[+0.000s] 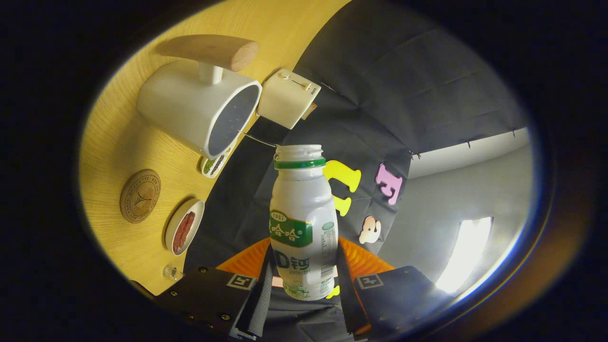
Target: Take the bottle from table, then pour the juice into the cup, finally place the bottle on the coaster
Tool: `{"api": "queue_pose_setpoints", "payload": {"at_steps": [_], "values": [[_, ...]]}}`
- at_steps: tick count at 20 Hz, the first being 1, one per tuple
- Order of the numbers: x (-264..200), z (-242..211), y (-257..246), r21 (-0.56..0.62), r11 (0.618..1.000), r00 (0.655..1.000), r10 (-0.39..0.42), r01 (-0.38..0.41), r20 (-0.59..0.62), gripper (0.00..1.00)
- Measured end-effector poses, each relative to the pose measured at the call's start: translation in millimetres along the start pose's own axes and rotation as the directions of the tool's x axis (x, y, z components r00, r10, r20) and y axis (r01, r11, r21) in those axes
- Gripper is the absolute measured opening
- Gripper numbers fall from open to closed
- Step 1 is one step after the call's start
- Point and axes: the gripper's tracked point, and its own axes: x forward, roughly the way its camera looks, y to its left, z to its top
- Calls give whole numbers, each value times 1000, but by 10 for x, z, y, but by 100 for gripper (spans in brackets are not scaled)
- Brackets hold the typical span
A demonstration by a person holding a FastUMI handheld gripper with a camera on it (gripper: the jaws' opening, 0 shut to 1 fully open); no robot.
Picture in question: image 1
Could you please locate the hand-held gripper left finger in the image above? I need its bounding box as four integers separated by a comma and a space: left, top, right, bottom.
154, 237, 276, 340

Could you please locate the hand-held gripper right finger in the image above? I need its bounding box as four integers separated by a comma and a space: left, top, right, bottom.
335, 236, 452, 340

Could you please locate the round cork coaster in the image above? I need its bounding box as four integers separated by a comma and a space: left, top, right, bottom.
119, 169, 162, 224

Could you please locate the white juice bottle green label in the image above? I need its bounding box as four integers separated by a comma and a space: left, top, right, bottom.
269, 144, 339, 301

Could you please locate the white cup wooden handle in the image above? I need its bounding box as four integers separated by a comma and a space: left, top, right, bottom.
137, 34, 263, 160

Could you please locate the red meat slice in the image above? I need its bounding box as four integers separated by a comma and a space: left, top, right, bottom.
172, 221, 188, 253
180, 211, 196, 243

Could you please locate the bright ceiling light panel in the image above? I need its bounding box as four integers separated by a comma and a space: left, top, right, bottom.
435, 217, 494, 294

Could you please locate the white round plate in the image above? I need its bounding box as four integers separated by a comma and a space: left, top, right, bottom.
165, 199, 205, 257

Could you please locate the white divided bean dish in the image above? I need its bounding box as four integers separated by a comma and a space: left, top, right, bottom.
200, 140, 238, 179

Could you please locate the wooden table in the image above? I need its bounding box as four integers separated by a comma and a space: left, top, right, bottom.
78, 0, 352, 296

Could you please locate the cream toaster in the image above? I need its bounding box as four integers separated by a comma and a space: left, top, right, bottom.
257, 68, 322, 130

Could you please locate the black backdrop cloth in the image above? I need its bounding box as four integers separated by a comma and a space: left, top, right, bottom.
183, 0, 530, 342

